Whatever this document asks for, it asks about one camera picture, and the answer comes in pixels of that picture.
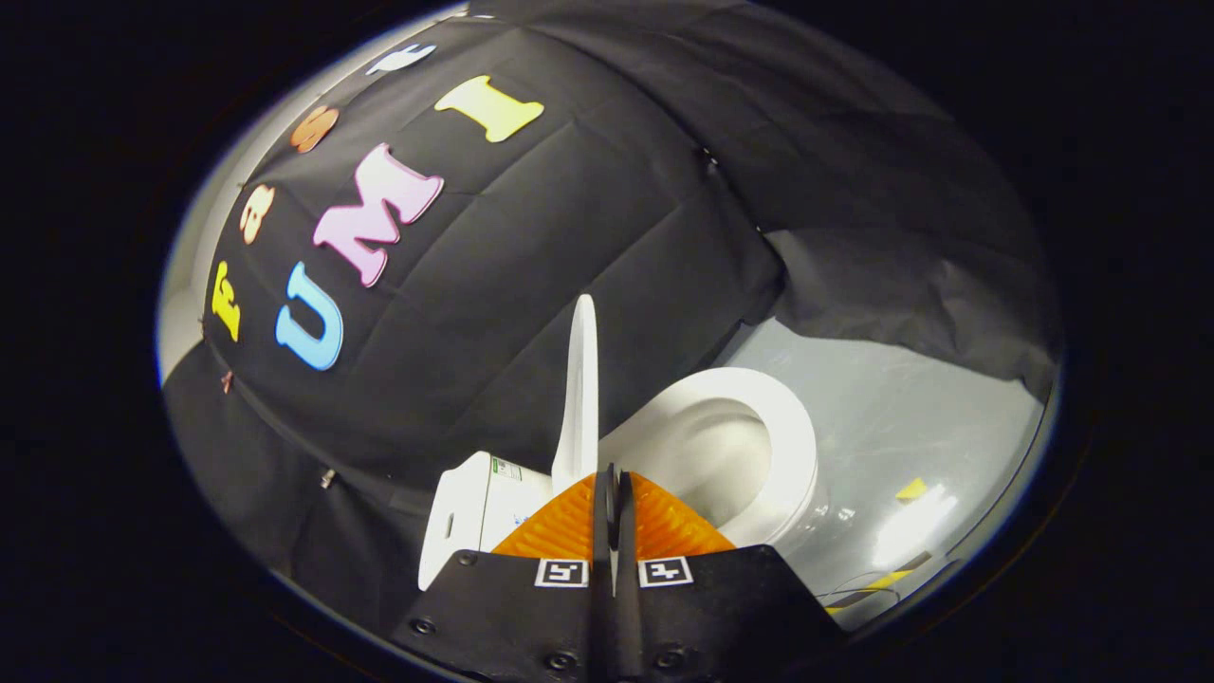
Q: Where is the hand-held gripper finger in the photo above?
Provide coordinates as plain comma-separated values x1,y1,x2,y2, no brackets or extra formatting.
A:
612,470,845,683
394,465,617,683

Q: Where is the white toilet lid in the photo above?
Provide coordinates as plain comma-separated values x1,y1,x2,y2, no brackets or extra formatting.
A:
552,294,600,494

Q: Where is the white toilet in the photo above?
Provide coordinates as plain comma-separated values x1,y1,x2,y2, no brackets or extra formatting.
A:
417,398,836,594

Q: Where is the black backdrop cloth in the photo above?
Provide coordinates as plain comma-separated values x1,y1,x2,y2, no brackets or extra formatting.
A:
161,0,1058,627

